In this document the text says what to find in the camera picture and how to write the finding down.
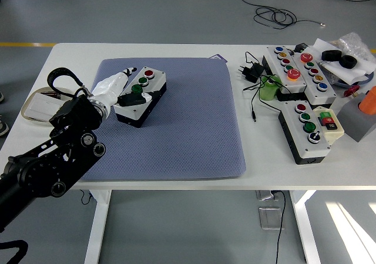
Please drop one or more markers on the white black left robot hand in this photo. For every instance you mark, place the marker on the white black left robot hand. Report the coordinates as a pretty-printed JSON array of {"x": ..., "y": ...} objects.
[{"x": 110, "y": 87}]

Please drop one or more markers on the four-button grey control box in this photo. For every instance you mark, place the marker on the four-button grey control box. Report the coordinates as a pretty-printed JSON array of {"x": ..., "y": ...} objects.
[
  {"x": 154, "y": 81},
  {"x": 315, "y": 150}
]

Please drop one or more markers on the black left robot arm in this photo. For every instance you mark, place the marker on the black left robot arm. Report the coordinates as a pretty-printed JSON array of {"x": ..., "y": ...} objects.
[{"x": 44, "y": 170}]

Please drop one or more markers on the five-button box glowing stop button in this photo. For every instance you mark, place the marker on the five-button box glowing stop button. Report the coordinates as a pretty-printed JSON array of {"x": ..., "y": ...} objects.
[{"x": 297, "y": 84}]

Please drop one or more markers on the five-button box red mushroom button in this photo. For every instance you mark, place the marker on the five-button box red mushroom button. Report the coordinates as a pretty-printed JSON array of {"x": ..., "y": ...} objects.
[{"x": 326, "y": 96}]

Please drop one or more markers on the dark small part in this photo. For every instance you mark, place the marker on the dark small part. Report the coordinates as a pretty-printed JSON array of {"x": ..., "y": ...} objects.
[{"x": 51, "y": 94}]

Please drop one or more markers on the blue-grey textured mat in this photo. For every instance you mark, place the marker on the blue-grey textured mat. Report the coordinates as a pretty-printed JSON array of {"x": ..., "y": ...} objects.
[{"x": 182, "y": 128}]

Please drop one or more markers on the purple card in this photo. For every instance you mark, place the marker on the purple card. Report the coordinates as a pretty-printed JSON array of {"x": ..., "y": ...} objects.
[{"x": 221, "y": 58}]

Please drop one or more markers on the white table leg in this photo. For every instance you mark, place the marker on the white table leg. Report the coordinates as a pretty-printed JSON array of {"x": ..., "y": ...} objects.
[
  {"x": 305, "y": 231},
  {"x": 97, "y": 231}
]

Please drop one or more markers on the black power adapter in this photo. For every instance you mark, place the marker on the black power adapter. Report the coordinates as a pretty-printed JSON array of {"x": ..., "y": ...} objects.
[{"x": 254, "y": 71}]

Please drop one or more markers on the green plastic cylinder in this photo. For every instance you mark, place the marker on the green plastic cylinder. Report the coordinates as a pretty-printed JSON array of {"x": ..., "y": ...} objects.
[{"x": 267, "y": 93}]

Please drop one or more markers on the metal floor socket plate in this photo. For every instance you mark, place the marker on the metal floor socket plate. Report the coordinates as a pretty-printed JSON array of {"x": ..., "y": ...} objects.
[
  {"x": 270, "y": 218},
  {"x": 264, "y": 195}
]

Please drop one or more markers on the small black device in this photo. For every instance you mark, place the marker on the small black device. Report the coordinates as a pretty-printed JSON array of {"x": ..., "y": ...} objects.
[{"x": 301, "y": 47}]

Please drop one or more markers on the red knob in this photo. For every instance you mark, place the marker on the red knob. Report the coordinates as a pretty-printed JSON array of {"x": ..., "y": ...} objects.
[{"x": 351, "y": 91}]

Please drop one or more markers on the grey block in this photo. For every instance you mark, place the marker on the grey block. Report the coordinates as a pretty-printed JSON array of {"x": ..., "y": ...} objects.
[{"x": 355, "y": 123}]

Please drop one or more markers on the clear plastic bag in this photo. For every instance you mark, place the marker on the clear plastic bag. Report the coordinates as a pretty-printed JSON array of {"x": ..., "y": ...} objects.
[{"x": 354, "y": 42}]

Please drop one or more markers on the blue round plate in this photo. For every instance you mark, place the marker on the blue round plate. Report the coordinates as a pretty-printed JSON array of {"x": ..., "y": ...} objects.
[{"x": 368, "y": 79}]

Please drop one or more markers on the orange cylinder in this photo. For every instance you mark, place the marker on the orange cylinder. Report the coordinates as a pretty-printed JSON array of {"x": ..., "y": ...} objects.
[{"x": 368, "y": 103}]

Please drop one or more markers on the white wall switch panel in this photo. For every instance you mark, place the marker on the white wall switch panel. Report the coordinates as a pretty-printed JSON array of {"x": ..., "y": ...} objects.
[{"x": 38, "y": 106}]

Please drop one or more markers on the cream switch box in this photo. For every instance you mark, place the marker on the cream switch box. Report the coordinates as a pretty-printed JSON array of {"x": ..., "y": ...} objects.
[{"x": 335, "y": 133}]

